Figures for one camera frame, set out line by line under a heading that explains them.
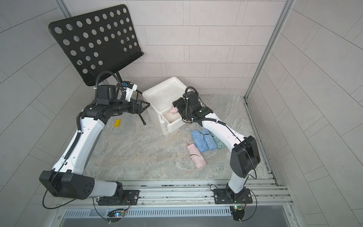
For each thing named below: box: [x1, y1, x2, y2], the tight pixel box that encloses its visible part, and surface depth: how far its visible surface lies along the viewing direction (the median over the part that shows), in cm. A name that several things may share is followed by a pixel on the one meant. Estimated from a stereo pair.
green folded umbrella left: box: [209, 130, 226, 149], surface depth 88 cm
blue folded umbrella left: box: [190, 130, 209, 153], surface depth 91 cm
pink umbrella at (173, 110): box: [169, 104, 179, 115], surface depth 80 cm
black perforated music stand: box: [48, 4, 147, 126], surface depth 64 cm
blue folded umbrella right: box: [201, 128, 218, 151], surface depth 91 cm
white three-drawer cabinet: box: [142, 76, 188, 136], surface depth 88 cm
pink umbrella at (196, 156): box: [185, 138, 207, 169], surface depth 84 cm
